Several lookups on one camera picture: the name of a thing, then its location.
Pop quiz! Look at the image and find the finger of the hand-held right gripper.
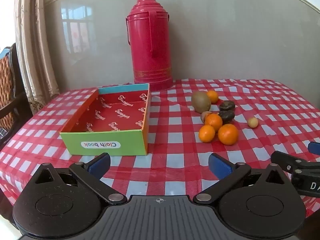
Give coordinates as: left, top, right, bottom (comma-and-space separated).
308, 142, 320, 156
271, 151, 320, 171

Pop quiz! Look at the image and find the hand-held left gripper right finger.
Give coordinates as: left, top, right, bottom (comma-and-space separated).
194, 153, 288, 204

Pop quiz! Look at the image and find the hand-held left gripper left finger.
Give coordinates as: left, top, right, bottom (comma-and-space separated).
34, 152, 128, 204

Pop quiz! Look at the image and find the colourful cardboard box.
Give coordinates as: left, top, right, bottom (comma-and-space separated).
59, 83, 151, 156

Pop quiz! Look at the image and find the dark wrinkled fruit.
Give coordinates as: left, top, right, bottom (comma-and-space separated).
219, 100, 236, 111
219, 110, 236, 124

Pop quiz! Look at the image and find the brown kiwi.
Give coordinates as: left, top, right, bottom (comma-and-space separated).
191, 91, 212, 114

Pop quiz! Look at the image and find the small orange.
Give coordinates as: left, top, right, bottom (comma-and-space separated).
206, 90, 219, 104

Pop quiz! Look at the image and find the red checked tablecloth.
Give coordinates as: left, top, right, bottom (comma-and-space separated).
0, 78, 320, 220

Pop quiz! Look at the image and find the dark wooden chair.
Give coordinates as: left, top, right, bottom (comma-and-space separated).
0, 42, 33, 150

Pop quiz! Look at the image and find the red thermos flask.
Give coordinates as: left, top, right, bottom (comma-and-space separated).
125, 0, 173, 92

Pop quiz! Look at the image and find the beige curtain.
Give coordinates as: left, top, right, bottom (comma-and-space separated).
14, 0, 60, 117

